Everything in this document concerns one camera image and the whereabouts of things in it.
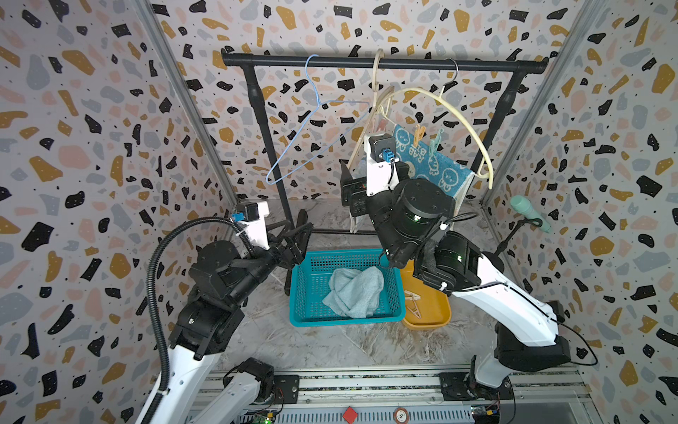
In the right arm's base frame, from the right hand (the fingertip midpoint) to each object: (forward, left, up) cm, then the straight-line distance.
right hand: (369, 162), depth 48 cm
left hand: (-4, +13, -13) cm, 19 cm away
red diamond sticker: (-33, +4, -57) cm, 66 cm away
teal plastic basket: (+5, +20, -56) cm, 59 cm away
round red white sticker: (-33, -10, -57) cm, 67 cm away
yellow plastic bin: (-3, -20, -56) cm, 60 cm away
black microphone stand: (+18, -49, -58) cm, 78 cm away
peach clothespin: (-4, -16, -56) cm, 59 cm away
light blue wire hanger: (+52, +29, -28) cm, 66 cm away
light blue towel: (-2, +4, -48) cm, 49 cm away
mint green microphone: (+13, -44, -24) cm, 52 cm away
